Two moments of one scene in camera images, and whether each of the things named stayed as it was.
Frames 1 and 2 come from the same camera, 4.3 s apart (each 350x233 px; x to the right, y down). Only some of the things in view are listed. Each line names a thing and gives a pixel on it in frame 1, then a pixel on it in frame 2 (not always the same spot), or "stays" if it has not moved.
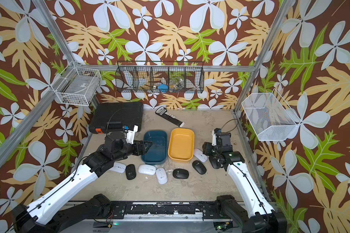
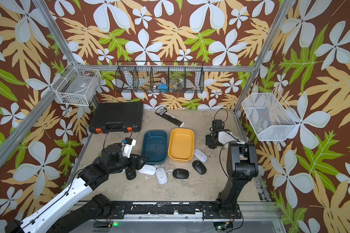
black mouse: (131, 172) stays
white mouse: (199, 154) stays
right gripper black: (206, 148) to (208, 140)
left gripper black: (138, 152) to (145, 160)
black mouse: (180, 173) stays
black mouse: (199, 167) stays
